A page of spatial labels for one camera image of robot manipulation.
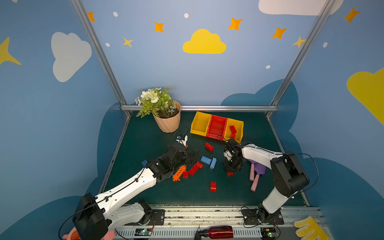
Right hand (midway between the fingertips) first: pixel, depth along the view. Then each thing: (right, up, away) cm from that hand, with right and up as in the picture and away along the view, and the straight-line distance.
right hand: (229, 169), depth 91 cm
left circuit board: (-46, -25, -20) cm, 56 cm away
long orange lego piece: (-30, 0, -1) cm, 30 cm away
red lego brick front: (-11, -8, -7) cm, 15 cm away
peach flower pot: (-38, +28, +11) cm, 49 cm away
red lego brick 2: (+8, +23, +19) cm, 31 cm away
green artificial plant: (-44, +42, -2) cm, 61 cm away
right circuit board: (+14, -26, -19) cm, 35 cm away
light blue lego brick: (-15, +5, +3) cm, 16 cm away
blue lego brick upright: (-10, +3, +1) cm, 11 cm away
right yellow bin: (+12, +27, +20) cm, 36 cm away
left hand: (-22, +13, -13) cm, 29 cm away
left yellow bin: (-17, +29, +22) cm, 40 cm away
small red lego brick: (-27, -2, -3) cm, 27 cm away
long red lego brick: (-21, +1, 0) cm, 21 cm away
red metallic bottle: (-10, -22, -23) cm, 34 cm away
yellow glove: (+33, -23, -20) cm, 45 cm away
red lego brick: (-12, +13, +8) cm, 19 cm away
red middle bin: (-4, +26, +21) cm, 33 cm away
